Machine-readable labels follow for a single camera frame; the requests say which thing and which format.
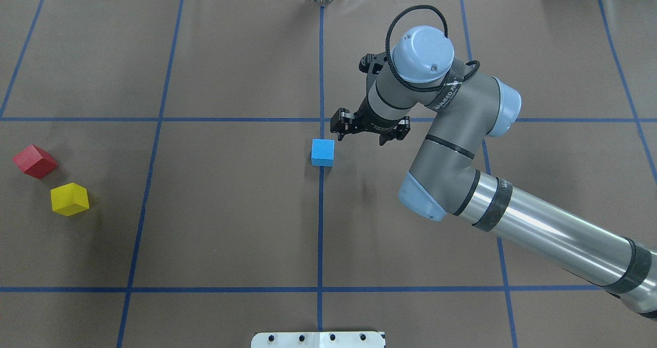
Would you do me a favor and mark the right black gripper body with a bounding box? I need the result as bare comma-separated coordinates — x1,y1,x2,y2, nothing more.
330,53,411,138

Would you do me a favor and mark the blue wooden block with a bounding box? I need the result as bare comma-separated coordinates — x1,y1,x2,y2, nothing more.
311,139,335,166

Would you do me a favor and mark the red wooden block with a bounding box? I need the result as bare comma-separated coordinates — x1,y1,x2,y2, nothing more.
12,144,58,179

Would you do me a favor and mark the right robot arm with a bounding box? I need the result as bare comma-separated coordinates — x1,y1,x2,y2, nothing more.
330,25,655,320

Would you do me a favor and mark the yellow wooden block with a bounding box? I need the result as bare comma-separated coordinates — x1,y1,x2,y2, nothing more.
51,183,91,216

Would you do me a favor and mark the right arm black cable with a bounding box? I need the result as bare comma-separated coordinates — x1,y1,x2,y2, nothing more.
385,5,481,93

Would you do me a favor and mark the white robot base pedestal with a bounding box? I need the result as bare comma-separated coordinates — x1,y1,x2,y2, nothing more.
250,331,387,347

